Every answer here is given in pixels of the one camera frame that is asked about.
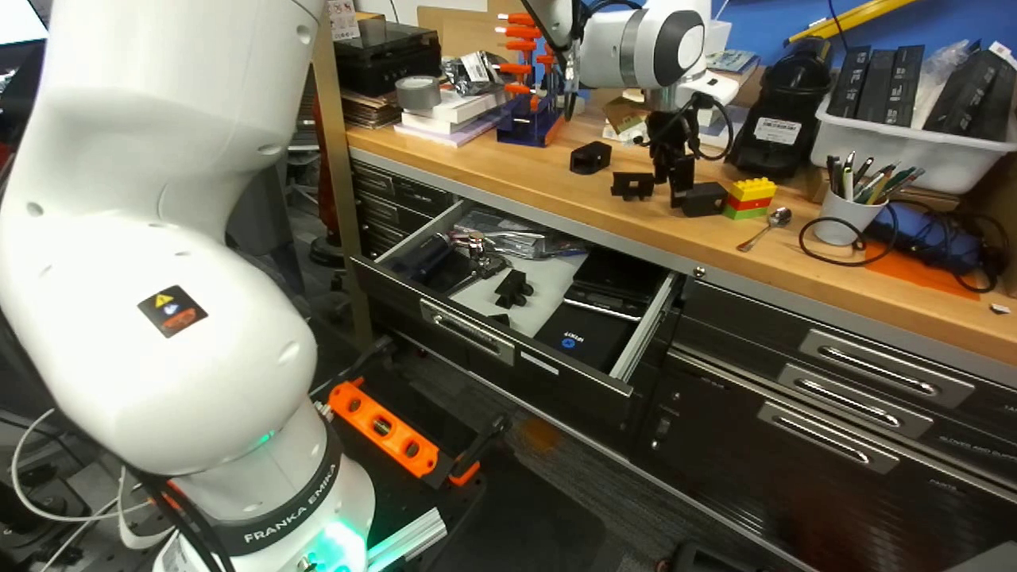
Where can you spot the crumpled silver foil bag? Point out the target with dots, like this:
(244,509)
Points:
(472,70)

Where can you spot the blue foam wall board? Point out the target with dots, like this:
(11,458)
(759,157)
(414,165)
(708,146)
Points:
(955,25)

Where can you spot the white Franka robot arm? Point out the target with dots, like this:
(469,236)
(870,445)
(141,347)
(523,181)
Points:
(159,317)

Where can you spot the white pen cup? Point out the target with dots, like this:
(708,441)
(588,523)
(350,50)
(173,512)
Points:
(845,218)

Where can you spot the white paper stack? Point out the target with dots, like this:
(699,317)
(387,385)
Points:
(466,107)

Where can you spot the black hard case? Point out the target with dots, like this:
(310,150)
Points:
(385,50)

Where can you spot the white plastic bin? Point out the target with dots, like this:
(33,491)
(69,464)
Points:
(911,153)

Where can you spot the black bracket part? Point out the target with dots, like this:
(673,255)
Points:
(632,186)

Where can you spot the black pouch with blue logo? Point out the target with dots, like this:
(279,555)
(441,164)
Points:
(579,340)

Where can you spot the brown vertical post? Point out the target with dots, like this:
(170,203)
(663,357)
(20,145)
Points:
(333,161)

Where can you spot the blue handheld tool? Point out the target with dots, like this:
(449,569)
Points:
(931,236)

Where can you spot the yellow spirit level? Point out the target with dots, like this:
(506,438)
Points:
(845,20)

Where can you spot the black device with white label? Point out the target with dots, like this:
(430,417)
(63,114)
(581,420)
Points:
(780,120)

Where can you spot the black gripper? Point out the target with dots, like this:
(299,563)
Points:
(673,128)

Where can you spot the grey duct tape roll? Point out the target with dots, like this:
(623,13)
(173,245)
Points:
(418,92)

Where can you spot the stack of dark boards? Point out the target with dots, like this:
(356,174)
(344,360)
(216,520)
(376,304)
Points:
(369,108)

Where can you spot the metal spoon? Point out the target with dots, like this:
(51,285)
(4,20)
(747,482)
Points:
(762,229)

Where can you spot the black forked plastic part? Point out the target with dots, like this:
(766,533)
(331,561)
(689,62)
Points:
(513,288)

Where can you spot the brown cardboard sheet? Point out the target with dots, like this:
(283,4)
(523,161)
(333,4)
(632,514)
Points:
(455,25)

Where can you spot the blue hex key stand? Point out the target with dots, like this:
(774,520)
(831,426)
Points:
(528,125)

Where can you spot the black grooved block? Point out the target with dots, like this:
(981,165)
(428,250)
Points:
(875,82)
(974,97)

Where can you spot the black block part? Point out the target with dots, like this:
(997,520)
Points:
(699,199)

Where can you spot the orange paper sheet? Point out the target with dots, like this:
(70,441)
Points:
(911,275)

